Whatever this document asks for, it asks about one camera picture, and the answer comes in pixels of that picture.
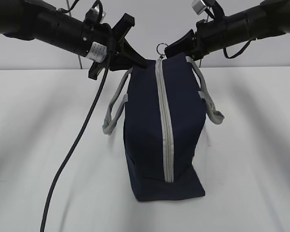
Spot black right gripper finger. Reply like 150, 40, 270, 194
164, 29, 196, 58

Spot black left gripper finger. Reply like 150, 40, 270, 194
110, 40, 147, 71

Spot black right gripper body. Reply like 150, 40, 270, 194
189, 20, 218, 60

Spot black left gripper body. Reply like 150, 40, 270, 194
87, 13, 135, 80

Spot navy and white lunch bag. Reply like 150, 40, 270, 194
102, 53, 224, 202

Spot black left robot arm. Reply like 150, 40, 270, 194
0, 0, 147, 80

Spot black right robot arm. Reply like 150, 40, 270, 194
164, 0, 290, 60

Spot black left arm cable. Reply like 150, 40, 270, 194
40, 24, 113, 232

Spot thin black right cable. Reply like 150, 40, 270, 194
222, 38, 254, 59

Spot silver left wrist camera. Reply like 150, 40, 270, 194
84, 4, 106, 24

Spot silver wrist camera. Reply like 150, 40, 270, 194
191, 0, 208, 15
84, 4, 106, 24

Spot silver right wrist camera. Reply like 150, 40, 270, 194
191, 0, 208, 15

